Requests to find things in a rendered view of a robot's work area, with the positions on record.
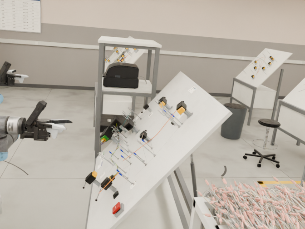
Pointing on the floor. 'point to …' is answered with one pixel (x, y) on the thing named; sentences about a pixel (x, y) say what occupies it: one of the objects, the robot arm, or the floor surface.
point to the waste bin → (233, 121)
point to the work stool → (265, 141)
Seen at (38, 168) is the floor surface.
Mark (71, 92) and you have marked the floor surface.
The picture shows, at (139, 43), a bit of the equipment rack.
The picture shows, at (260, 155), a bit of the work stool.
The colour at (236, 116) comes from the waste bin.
